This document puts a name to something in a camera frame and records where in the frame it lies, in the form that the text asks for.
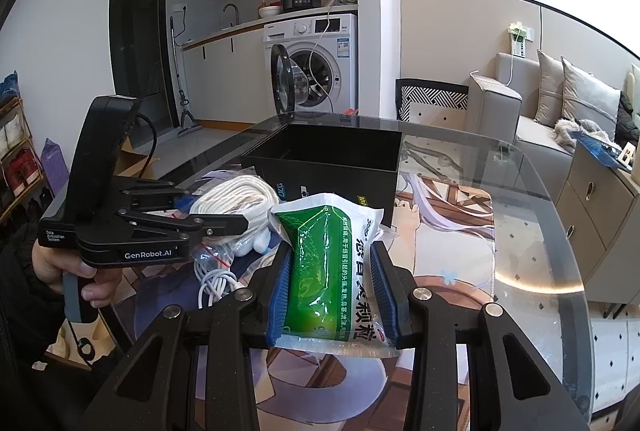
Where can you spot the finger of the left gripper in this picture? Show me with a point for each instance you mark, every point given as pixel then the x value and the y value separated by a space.
pixel 153 197
pixel 153 227

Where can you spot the cardboard box on floor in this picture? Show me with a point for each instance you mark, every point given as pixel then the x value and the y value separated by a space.
pixel 132 164

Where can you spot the white cord bag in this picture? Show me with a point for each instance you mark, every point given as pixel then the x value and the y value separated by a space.
pixel 250 197

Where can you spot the person's left hand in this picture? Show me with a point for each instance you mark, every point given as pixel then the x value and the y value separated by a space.
pixel 50 264

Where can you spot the white washing machine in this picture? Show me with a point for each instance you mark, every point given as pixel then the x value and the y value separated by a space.
pixel 312 63

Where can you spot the beige sofa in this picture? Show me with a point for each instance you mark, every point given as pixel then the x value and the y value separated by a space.
pixel 523 103

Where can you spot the beige side cabinet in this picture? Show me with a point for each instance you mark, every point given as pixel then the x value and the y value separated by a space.
pixel 599 209

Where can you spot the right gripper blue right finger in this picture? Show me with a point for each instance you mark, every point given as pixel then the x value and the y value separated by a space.
pixel 383 277

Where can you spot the anime print table mat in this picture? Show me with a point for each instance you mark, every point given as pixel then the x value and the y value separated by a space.
pixel 442 232

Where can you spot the beige cushion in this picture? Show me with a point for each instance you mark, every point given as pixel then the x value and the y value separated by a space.
pixel 550 93

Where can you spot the patterned black white chair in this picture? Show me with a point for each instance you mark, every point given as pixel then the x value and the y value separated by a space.
pixel 415 91

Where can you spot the black cardboard box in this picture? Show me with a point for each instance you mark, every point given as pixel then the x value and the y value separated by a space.
pixel 358 164

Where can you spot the green white medicine pouch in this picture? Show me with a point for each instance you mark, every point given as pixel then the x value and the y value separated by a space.
pixel 331 307

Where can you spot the mop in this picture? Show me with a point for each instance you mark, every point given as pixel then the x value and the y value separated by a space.
pixel 188 123

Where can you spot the grey cushion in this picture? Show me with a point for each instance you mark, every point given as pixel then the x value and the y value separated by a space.
pixel 587 97

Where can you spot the wall phone socket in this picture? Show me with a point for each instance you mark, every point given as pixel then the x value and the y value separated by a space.
pixel 519 36

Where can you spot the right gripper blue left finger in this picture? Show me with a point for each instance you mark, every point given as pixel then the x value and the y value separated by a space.
pixel 279 277

